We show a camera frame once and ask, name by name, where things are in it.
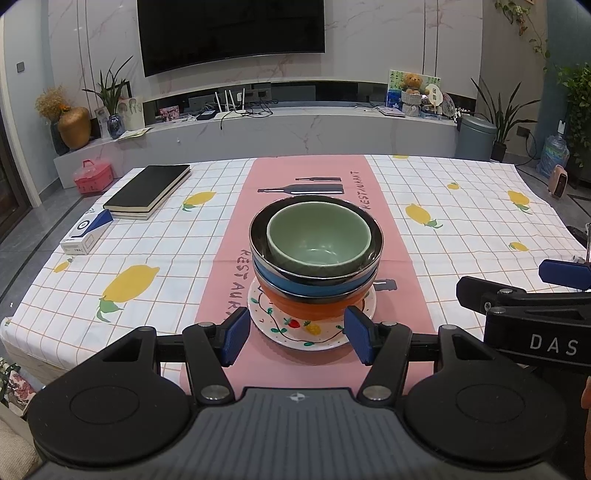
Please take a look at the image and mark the pink storage box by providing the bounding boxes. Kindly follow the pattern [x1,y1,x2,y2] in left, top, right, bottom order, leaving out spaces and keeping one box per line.
[74,160,114,195]

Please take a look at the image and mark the lemon print tablecloth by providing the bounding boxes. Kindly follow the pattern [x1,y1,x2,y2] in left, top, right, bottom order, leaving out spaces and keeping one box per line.
[2,154,587,398]

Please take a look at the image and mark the white router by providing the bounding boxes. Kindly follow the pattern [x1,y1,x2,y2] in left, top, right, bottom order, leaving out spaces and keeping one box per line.
[213,88,247,116]

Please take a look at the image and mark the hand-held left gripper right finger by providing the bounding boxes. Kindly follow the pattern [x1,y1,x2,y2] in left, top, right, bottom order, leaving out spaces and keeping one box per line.
[344,305,499,402]

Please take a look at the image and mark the gold vase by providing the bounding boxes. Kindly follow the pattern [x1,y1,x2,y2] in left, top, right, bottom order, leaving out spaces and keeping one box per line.
[57,106,92,151]

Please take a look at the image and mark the blue and white box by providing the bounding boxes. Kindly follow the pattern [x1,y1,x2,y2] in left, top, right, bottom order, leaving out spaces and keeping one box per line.
[60,209,114,256]

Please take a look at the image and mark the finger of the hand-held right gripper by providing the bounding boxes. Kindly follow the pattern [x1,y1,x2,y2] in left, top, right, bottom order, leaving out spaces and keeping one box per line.
[539,258,591,292]

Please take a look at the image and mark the dried yellow flowers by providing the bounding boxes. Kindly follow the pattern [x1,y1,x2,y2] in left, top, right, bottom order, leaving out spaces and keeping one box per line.
[34,85,70,123]

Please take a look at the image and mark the white painted plate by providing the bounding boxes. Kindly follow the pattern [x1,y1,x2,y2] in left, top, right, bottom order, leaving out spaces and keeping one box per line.
[248,277,377,350]

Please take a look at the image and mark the black notebook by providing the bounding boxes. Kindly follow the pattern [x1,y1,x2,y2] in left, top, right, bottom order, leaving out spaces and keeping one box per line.
[102,164,192,220]

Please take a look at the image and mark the black television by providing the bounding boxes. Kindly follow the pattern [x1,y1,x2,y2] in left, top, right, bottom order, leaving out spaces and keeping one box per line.
[137,0,326,78]

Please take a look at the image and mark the floral printed cloth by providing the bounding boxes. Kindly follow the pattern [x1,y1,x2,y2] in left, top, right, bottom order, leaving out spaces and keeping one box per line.
[0,357,38,409]

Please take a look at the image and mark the white marble tv cabinet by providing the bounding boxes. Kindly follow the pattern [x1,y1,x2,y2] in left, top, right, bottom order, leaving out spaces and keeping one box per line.
[53,76,478,190]

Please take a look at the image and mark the leafy climbing plant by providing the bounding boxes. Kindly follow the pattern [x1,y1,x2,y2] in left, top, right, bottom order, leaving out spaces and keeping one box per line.
[556,62,591,169]

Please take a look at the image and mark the blue steel bowl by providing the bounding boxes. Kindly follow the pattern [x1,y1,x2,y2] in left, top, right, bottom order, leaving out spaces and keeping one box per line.
[249,195,384,298]

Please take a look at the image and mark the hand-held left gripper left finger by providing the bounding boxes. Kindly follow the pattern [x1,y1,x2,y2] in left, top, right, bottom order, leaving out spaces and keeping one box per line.
[99,305,252,404]

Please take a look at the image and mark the blue water bottle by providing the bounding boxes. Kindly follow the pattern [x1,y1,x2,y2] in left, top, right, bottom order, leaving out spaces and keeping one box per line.
[538,134,570,178]

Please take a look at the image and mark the pink space heater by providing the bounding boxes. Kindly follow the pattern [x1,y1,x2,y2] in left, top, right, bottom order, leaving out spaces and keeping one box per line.
[547,165,570,199]

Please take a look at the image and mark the green ceramic bowl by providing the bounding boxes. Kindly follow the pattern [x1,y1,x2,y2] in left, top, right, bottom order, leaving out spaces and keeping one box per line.
[267,202,372,278]

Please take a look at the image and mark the orange steel bowl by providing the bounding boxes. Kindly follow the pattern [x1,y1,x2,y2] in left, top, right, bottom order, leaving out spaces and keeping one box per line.
[255,277,376,321]

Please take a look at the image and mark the landscape picture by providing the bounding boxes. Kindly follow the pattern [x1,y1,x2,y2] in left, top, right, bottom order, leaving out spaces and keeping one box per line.
[385,69,441,109]

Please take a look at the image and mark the green grass plant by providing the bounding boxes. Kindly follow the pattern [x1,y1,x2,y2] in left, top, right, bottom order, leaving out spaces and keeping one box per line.
[82,55,134,116]

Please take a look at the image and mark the long-leaf potted plant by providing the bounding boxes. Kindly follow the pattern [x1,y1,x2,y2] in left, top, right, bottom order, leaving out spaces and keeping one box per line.
[470,76,541,162]

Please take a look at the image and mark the grey trash bin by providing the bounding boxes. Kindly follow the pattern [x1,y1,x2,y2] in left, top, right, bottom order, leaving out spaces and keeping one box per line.
[455,115,498,161]

